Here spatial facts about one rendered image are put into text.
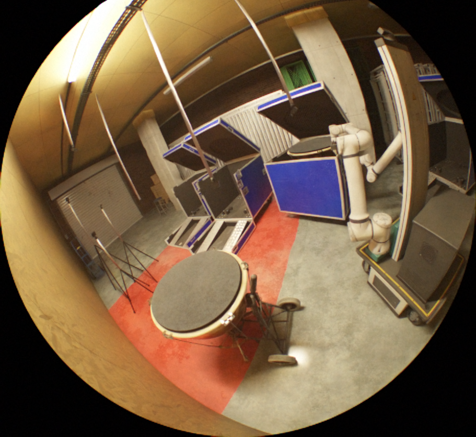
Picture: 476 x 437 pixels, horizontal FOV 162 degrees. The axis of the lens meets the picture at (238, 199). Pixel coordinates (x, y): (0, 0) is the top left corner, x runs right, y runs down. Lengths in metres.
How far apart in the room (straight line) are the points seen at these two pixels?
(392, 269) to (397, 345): 0.63
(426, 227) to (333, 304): 1.01
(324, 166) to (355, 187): 0.80
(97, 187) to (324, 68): 7.70
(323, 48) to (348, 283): 3.23
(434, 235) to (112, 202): 7.89
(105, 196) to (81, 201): 1.08
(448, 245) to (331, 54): 2.89
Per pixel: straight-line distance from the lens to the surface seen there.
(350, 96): 3.09
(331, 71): 3.10
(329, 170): 1.91
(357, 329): 1.58
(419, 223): 1.09
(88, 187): 7.35
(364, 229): 1.26
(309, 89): 2.06
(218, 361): 1.72
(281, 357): 1.34
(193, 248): 2.93
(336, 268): 1.88
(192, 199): 4.18
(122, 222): 7.52
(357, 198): 1.19
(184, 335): 0.97
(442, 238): 1.05
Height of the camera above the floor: 1.49
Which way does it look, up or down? 21 degrees down
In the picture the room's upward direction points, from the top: 24 degrees counter-clockwise
